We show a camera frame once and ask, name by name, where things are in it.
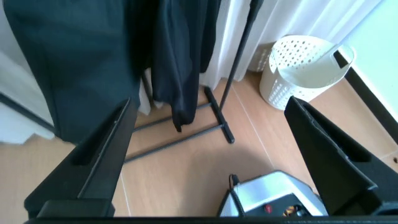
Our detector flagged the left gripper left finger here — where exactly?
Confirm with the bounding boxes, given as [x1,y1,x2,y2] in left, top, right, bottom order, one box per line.
[24,96,138,218]

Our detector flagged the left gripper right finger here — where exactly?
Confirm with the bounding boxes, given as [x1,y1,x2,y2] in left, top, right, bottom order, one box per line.
[284,95,398,218]

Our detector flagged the black shorts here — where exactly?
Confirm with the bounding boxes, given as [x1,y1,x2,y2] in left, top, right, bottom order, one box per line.
[2,0,158,146]

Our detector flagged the black garment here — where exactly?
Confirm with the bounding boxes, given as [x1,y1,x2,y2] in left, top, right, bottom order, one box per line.
[150,0,223,133]

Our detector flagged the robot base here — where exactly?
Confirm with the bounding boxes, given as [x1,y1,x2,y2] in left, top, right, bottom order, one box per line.
[216,170,329,218]

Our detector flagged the white laundry basket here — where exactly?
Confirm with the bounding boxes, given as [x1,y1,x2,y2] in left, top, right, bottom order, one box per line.
[259,34,355,111]

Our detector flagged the black clothes rack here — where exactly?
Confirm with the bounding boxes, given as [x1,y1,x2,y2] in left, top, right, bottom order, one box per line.
[123,0,265,165]

